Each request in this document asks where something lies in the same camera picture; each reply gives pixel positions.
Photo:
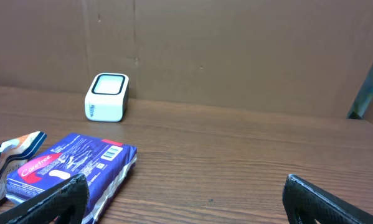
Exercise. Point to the yellow wet wipes pack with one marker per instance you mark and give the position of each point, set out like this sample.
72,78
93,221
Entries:
15,153

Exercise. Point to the purple Carefree pad pack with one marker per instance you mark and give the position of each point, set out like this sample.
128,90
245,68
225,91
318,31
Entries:
104,163

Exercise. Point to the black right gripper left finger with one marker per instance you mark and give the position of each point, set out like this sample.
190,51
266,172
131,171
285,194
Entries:
66,202

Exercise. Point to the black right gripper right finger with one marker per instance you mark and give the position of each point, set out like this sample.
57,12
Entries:
307,203

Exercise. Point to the white barcode scanner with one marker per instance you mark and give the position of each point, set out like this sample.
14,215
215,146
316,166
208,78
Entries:
107,97

